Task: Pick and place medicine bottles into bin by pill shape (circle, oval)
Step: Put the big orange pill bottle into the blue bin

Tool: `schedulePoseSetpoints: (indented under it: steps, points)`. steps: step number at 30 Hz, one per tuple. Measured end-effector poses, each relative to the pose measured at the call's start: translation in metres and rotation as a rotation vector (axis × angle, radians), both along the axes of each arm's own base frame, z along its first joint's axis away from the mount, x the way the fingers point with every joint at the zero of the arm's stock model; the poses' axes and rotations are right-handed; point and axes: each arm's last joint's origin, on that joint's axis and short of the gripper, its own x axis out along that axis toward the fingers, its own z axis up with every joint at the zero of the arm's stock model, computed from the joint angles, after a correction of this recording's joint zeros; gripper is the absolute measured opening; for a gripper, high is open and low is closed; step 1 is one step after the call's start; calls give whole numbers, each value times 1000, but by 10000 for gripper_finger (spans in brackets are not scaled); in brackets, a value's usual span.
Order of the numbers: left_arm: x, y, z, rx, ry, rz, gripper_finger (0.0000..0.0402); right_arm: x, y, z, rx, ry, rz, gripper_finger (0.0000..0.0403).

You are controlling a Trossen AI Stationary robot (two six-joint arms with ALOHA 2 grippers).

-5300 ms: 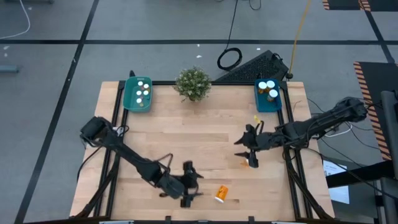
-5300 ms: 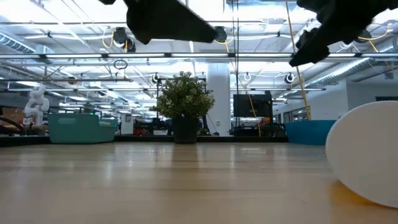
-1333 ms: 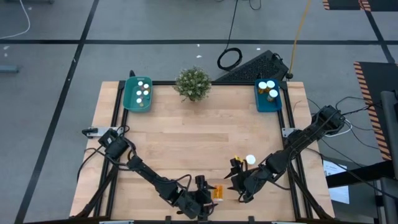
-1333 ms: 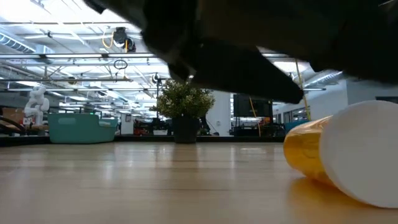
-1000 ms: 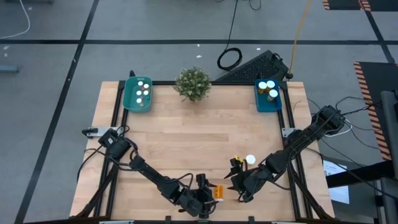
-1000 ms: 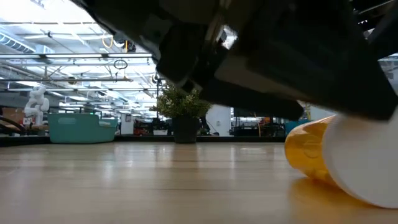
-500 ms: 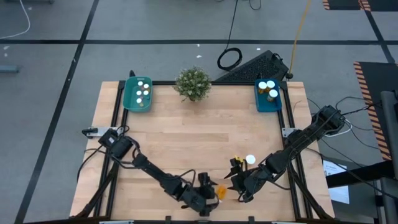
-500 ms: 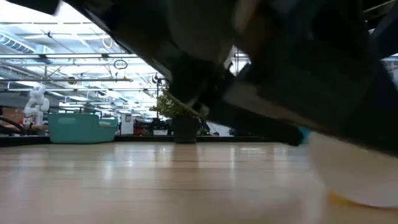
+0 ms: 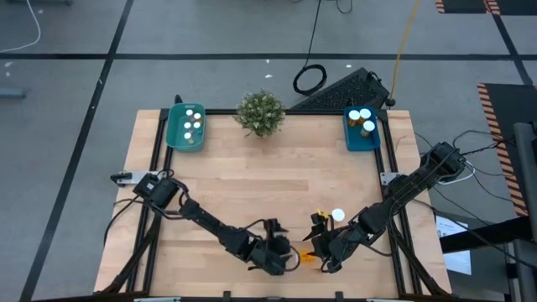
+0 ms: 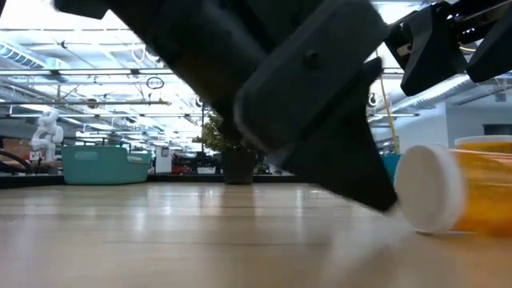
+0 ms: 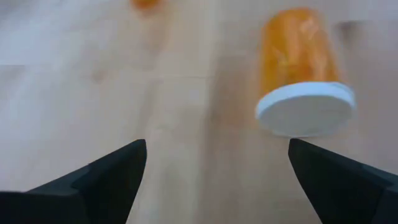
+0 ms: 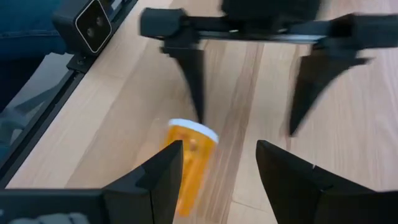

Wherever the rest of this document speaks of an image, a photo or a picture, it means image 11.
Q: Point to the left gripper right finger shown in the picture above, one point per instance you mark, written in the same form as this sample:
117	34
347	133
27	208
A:
342	193

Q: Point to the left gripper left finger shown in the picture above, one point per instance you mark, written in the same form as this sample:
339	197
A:
93	193

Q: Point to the orange pill bottle white cap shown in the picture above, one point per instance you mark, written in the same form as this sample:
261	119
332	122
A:
146	3
298	56

